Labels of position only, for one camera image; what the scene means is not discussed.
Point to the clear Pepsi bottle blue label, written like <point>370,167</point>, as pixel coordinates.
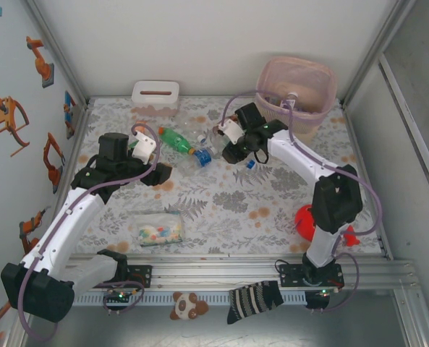
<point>250,164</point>

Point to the crushed clear bottle blue label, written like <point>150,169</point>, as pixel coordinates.
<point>202,158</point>

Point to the green Sprite bottle yellow cap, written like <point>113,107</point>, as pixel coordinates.
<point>174,139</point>

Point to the clear unlabelled bottle white cap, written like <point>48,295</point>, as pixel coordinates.
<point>200,137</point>

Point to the beige slatted plastic bin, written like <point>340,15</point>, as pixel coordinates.
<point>304,126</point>

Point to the pink bottle white cap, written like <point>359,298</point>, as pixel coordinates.
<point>292,96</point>

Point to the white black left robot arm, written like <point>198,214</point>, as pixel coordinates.
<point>71,226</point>

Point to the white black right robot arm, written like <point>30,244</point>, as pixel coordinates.
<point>297,152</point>

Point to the clear zip bag colourful pieces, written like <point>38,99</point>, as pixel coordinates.
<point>158,231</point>

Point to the white tissue box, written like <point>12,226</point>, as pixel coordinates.
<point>142,97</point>

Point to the pink waste basket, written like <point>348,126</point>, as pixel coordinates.
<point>319,79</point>

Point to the red plush toy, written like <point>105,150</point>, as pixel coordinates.
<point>304,222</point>

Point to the small circuit board green LED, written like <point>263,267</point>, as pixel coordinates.
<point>324,292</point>
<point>120,295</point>

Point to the panda plush toy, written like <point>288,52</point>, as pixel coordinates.
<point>185,307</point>

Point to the black white striped sock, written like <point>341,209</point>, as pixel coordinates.
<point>250,300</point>

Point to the blue orange wall sticker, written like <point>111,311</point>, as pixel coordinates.
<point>68,105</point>

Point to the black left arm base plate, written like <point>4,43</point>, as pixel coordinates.
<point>142,274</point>

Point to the aluminium extrusion frame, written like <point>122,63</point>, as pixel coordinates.
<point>217,271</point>

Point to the orange grey claw wall sticker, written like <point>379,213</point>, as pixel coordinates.
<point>1,116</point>

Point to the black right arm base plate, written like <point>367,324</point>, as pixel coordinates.
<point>290,274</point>

